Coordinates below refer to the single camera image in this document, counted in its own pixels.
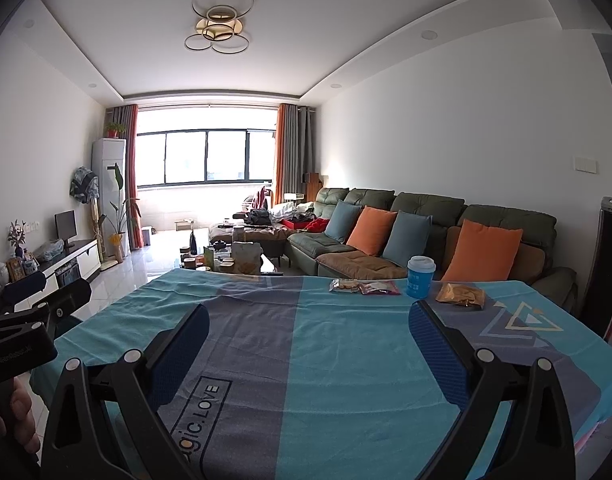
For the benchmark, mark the white standing air conditioner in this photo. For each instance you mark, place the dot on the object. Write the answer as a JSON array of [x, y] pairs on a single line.
[[105, 185]]

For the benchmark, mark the wooden picture frame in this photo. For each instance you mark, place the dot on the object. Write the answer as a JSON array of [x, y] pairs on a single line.
[[15, 270]]

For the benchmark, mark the pink snack packet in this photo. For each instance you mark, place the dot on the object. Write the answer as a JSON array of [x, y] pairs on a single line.
[[381, 287]]

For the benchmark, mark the blue grey tablecloth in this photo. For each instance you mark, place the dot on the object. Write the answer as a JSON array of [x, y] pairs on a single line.
[[336, 360]]

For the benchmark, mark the glass coffee table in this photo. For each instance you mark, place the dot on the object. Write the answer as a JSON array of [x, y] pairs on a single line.
[[271, 267]]

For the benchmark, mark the black tv monitor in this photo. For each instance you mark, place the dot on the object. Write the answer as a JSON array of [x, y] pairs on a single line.
[[65, 225]]

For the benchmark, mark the clear plastic bag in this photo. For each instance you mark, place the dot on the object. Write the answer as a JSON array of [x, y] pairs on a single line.
[[49, 250]]

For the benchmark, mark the person's left hand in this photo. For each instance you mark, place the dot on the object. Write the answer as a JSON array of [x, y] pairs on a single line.
[[24, 410]]

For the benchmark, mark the brown seat mat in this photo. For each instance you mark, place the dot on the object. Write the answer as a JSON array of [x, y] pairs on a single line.
[[356, 262]]

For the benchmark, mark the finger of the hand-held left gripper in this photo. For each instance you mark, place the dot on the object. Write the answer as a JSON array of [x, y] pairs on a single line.
[[25, 287], [65, 300]]

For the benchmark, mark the blue cup with white lid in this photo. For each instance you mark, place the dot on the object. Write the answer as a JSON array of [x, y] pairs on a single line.
[[418, 280]]

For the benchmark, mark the white wall plate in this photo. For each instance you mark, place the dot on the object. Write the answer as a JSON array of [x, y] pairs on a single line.
[[585, 164]]

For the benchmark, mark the covered standing fan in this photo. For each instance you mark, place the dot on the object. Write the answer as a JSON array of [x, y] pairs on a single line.
[[83, 182]]

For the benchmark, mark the blue cushion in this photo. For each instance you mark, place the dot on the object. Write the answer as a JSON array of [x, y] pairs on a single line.
[[342, 222], [408, 237]]

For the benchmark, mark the orange grey curtain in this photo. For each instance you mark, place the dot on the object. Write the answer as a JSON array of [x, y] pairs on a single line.
[[293, 150], [128, 170]]

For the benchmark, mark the small grey bin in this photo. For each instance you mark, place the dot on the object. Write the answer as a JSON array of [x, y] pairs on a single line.
[[146, 236]]

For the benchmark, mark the orange cushion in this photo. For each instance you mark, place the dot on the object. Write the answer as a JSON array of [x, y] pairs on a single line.
[[371, 230], [481, 250]]

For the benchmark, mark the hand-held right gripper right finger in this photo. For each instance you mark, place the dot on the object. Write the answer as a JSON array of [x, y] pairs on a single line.
[[436, 355]]

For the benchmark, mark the white tv cabinet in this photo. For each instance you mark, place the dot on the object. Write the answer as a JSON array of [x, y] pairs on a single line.
[[80, 260]]

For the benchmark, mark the red cloth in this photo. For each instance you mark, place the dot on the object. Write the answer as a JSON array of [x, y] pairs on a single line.
[[318, 225]]

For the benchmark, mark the dark framed window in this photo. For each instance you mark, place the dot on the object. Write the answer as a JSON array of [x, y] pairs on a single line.
[[205, 157]]

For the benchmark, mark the blue white porcelain jar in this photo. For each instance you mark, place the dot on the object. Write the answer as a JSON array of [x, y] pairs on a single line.
[[30, 266]]

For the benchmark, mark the dark bottle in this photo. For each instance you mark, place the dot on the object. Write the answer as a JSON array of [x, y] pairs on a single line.
[[193, 244]]

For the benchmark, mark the clear biscuit packet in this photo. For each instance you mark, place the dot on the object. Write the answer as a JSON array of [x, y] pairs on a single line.
[[345, 286]]

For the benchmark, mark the cardboard box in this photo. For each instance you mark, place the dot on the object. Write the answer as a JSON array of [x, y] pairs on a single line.
[[184, 223]]

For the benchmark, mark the tall leafy floor plant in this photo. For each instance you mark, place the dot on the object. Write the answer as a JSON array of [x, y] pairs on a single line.
[[118, 220]]

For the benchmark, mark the black bag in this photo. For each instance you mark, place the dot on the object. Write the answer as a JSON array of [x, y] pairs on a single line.
[[258, 216]]

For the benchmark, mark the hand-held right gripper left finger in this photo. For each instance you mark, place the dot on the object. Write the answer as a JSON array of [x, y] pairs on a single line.
[[185, 355]]

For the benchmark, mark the paper bag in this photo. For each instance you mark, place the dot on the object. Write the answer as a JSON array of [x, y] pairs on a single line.
[[246, 257]]

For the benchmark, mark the small red-potted plant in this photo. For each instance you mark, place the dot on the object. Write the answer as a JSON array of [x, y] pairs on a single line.
[[114, 130]]

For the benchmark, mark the gold snack packet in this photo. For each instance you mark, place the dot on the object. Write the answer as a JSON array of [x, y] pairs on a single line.
[[461, 296]]

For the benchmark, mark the green leather sofa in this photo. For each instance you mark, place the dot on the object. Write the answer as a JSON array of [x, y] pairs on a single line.
[[426, 205]]

